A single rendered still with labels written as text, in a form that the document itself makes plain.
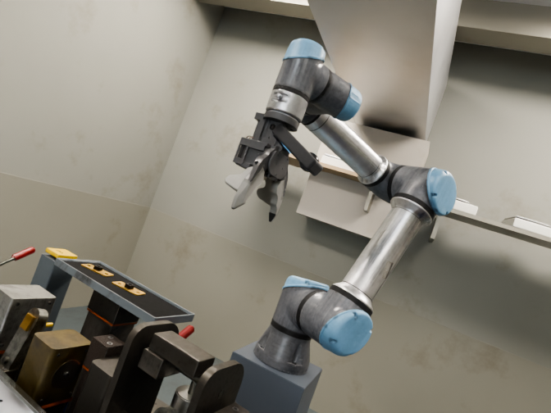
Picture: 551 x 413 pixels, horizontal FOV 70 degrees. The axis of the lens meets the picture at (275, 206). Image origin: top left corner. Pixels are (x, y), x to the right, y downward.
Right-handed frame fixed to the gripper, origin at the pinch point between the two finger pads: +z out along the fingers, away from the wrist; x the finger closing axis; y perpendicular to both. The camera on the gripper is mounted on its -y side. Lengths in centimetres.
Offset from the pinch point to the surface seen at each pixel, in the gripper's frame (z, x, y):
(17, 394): 44, 17, 23
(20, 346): 40, 13, 34
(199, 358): 25.2, 8.0, -3.7
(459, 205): -56, -245, -15
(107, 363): 36.0, 7.1, 15.8
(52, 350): 36.3, 13.3, 23.9
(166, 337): 25.2, 8.0, 4.3
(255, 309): 86, -273, 124
